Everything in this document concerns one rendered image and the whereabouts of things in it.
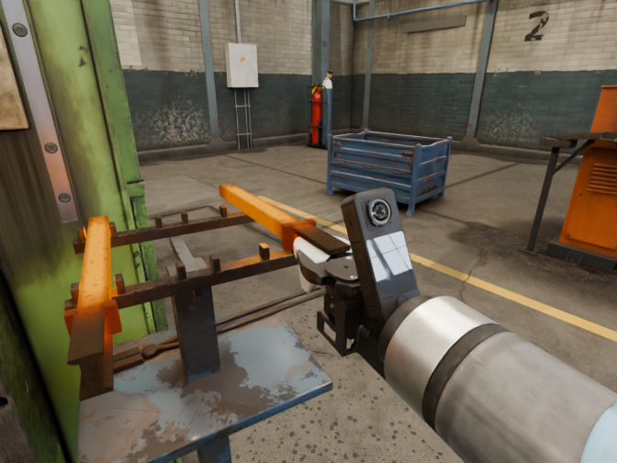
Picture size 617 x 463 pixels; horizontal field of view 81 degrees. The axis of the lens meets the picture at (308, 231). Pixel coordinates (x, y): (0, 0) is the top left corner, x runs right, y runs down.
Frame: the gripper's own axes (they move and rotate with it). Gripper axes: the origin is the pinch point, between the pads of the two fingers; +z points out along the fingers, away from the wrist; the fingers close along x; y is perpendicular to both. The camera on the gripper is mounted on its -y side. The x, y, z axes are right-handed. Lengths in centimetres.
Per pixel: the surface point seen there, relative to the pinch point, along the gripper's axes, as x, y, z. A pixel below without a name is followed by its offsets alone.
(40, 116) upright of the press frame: -30, -12, 48
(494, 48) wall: 615, -92, 436
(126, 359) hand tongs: -23.9, 30.2, 26.7
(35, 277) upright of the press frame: -38, 20, 48
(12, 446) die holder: -44, 42, 28
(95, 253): -24.3, 4.3, 17.3
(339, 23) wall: 492, -161, 759
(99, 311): -23.8, 3.3, -0.8
